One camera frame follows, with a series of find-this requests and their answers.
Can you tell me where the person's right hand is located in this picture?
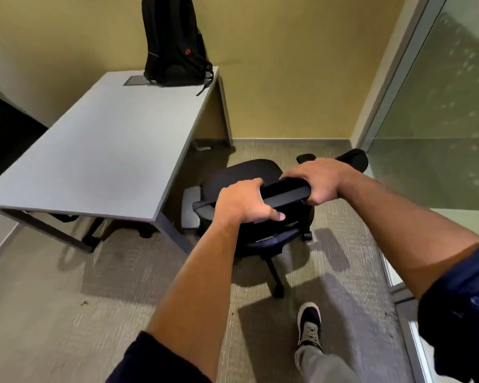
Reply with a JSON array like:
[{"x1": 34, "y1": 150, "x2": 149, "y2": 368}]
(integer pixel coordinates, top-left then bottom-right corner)
[{"x1": 279, "y1": 157, "x2": 352, "y2": 206}]

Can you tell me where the person's left hand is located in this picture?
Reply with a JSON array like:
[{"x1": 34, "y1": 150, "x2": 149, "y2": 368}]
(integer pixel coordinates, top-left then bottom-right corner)
[{"x1": 213, "y1": 178, "x2": 286, "y2": 235}]

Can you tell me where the black office chair with armrests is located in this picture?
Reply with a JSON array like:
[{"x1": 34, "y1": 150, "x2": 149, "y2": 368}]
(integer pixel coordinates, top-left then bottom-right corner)
[{"x1": 192, "y1": 148, "x2": 370, "y2": 299}]

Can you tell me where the person's left forearm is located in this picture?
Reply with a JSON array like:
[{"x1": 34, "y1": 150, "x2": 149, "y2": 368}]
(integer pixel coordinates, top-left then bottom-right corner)
[{"x1": 146, "y1": 219, "x2": 250, "y2": 381}]

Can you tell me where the person's right forearm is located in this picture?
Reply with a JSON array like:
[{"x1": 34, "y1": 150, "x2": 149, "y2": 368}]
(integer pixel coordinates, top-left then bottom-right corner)
[{"x1": 337, "y1": 169, "x2": 479, "y2": 300}]

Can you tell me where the white box under desk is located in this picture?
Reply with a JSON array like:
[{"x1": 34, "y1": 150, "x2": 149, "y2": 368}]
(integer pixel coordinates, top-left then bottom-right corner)
[{"x1": 182, "y1": 186, "x2": 203, "y2": 230}]

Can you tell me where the black and white sneaker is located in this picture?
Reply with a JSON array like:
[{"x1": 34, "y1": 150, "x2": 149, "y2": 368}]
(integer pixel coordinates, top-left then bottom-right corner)
[{"x1": 295, "y1": 302, "x2": 323, "y2": 352}]

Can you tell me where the frosted glass partition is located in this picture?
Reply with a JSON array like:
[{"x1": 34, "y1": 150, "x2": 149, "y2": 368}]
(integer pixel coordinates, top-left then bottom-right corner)
[{"x1": 350, "y1": 0, "x2": 479, "y2": 383}]

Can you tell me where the grey trouser leg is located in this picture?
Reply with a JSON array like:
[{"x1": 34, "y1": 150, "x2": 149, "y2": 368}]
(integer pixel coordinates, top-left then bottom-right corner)
[{"x1": 294, "y1": 344, "x2": 361, "y2": 383}]

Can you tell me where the grey office desk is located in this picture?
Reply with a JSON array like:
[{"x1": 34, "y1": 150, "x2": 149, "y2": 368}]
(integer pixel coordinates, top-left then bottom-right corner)
[{"x1": 0, "y1": 68, "x2": 234, "y2": 254}]

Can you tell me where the dark blue right sleeve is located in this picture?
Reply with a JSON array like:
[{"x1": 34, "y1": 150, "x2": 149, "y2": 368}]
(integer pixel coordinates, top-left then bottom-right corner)
[{"x1": 417, "y1": 241, "x2": 479, "y2": 383}]

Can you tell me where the dark blue sleeve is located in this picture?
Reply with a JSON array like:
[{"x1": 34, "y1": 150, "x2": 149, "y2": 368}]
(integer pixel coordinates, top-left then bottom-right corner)
[
  {"x1": 417, "y1": 241, "x2": 479, "y2": 383},
  {"x1": 105, "y1": 331, "x2": 212, "y2": 383}
]

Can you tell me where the dark blue left sleeve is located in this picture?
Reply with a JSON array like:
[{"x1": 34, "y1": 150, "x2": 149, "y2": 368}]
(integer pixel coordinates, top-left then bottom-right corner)
[{"x1": 105, "y1": 331, "x2": 212, "y2": 383}]

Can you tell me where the black backpack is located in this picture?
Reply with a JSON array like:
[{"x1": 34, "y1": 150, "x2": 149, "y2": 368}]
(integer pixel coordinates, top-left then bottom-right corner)
[{"x1": 141, "y1": 0, "x2": 215, "y2": 96}]

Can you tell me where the grey desk cable cover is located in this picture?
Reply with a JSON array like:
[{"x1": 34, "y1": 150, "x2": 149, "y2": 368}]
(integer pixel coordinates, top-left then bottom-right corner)
[{"x1": 123, "y1": 76, "x2": 160, "y2": 87}]

